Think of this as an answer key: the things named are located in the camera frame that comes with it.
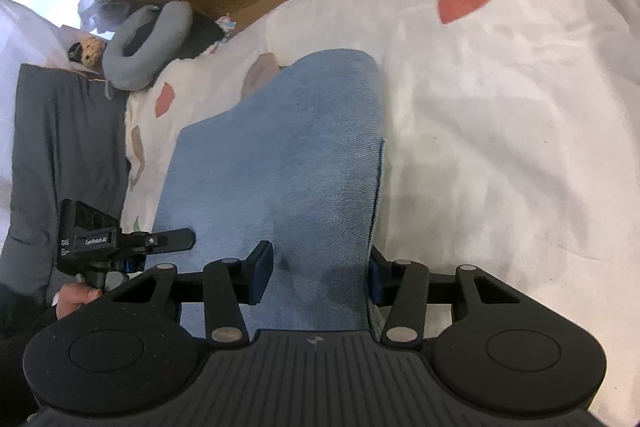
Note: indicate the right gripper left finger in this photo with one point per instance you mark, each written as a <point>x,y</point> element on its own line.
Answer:
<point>229,283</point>

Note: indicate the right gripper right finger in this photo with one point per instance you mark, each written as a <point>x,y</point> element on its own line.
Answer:
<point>401,286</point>

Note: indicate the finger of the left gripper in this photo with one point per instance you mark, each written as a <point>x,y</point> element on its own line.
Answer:
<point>169,242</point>

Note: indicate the light blue denim pants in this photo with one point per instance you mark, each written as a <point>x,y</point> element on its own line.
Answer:
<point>297,164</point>

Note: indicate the person's left hand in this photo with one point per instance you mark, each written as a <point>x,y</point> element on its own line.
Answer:
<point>73,296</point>

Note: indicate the black clothing pile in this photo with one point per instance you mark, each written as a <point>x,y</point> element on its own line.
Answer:
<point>21,319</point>

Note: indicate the dark grey quilt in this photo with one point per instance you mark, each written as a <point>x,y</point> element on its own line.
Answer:
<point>69,143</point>

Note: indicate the grey neck pillow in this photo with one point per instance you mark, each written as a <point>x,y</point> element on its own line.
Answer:
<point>145,43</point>

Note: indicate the teddy bear plush toy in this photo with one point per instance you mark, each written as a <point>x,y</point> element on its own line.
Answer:
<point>88,52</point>

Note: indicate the black cloth under pillow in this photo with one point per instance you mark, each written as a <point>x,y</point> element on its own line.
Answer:
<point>203,33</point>

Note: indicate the clear plastic bag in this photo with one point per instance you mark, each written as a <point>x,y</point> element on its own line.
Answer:
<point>102,15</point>

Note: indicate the cream bear print bedsheet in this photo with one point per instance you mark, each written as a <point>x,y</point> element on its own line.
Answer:
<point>512,143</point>

